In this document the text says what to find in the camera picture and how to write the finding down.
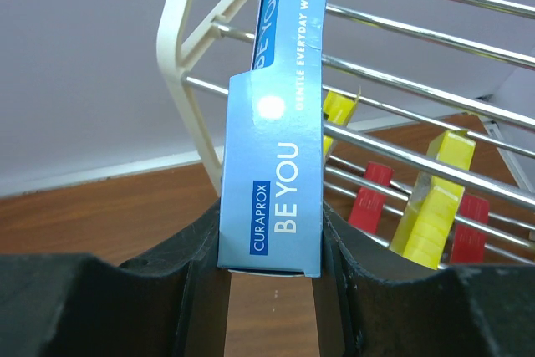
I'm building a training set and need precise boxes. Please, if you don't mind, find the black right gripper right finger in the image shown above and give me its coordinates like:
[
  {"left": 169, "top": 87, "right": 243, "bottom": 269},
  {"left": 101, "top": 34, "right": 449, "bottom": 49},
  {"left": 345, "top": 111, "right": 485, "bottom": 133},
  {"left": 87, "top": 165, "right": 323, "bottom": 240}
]
[{"left": 313, "top": 206, "right": 534, "bottom": 356}]

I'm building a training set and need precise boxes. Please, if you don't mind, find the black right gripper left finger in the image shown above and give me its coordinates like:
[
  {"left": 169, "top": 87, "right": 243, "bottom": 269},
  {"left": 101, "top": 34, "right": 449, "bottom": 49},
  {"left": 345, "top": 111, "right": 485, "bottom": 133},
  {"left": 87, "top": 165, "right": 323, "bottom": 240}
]
[{"left": 1, "top": 205, "right": 230, "bottom": 356}]

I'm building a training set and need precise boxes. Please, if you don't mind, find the yellow toothpaste box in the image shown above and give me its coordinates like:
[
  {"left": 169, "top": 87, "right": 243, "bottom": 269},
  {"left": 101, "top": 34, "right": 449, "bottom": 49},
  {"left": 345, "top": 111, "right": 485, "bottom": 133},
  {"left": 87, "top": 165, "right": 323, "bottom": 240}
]
[
  {"left": 321, "top": 85, "right": 363, "bottom": 157},
  {"left": 390, "top": 130, "right": 476, "bottom": 269}
]

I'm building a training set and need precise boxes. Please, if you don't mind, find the red toothpaste box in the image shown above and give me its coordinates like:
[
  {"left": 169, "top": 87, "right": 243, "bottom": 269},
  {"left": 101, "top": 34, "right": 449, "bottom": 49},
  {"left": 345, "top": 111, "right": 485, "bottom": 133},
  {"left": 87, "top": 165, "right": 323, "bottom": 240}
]
[
  {"left": 348, "top": 162, "right": 394, "bottom": 234},
  {"left": 450, "top": 193, "right": 490, "bottom": 264}
]

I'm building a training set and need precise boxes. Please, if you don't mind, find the blue toothpaste box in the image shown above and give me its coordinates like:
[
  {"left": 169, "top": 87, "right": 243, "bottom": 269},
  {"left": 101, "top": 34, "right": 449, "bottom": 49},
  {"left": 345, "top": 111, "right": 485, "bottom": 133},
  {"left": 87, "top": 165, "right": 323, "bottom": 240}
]
[{"left": 217, "top": 0, "right": 326, "bottom": 278}]

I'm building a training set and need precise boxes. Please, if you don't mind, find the white metal shelf rack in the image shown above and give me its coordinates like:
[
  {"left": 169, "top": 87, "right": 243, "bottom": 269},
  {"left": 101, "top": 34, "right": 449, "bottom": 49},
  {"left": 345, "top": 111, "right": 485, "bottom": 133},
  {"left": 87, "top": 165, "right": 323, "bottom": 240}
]
[{"left": 156, "top": 0, "right": 534, "bottom": 255}]

